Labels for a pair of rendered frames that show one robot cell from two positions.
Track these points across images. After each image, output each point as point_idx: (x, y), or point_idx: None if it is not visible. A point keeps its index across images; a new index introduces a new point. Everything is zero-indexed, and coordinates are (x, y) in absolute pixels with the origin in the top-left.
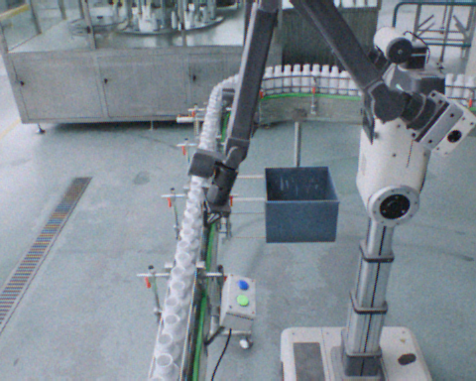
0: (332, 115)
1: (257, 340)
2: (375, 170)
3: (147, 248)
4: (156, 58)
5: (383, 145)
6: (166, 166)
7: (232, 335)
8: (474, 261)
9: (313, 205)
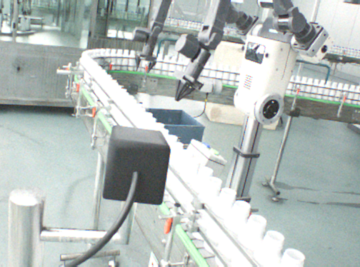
0: (156, 90)
1: (121, 260)
2: (263, 81)
3: None
4: None
5: (271, 61)
6: None
7: (103, 255)
8: (251, 198)
9: (187, 129)
